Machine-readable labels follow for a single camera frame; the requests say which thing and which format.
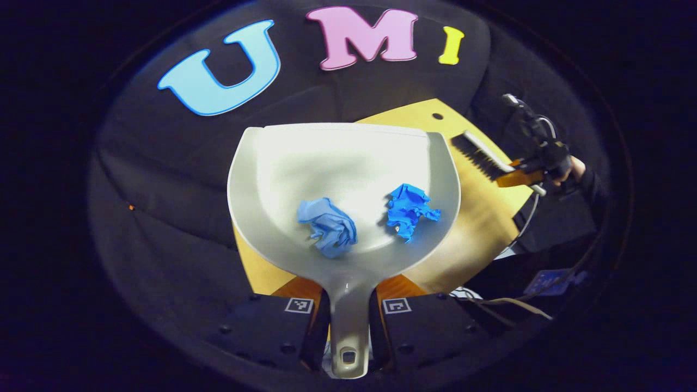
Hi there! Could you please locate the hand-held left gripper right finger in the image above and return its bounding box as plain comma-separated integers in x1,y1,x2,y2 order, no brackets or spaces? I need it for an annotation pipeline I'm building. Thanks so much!
370,275,481,375

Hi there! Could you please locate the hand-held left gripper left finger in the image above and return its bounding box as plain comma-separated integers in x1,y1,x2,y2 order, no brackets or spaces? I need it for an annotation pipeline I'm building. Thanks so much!
210,278,332,375

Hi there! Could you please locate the small white broom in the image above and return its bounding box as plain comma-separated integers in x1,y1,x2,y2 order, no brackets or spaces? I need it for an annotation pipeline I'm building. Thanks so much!
451,131,547,197

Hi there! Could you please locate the bright blue paper ball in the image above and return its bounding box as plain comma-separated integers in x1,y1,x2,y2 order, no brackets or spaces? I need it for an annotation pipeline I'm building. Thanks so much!
386,183,442,243

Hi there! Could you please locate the light blue paper ball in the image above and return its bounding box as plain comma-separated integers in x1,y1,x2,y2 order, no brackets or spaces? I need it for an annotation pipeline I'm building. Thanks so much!
297,197,358,259

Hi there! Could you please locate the white dustpan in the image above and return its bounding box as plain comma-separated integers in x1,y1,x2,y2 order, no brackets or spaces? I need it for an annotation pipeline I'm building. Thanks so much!
227,122,462,379

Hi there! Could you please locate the person's dark clothing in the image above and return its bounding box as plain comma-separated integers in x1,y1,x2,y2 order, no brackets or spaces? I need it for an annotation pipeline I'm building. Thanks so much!
463,185,608,327

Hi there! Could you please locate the white cable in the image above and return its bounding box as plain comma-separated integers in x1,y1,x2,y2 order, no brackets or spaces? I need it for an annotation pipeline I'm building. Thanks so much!
493,191,543,259

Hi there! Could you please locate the beige lanyard strap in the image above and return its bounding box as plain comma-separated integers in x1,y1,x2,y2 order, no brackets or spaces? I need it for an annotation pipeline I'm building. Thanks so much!
452,294,553,323

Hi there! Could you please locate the blue lanyard card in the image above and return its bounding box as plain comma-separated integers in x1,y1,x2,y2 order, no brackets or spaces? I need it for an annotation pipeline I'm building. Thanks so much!
525,268,589,297

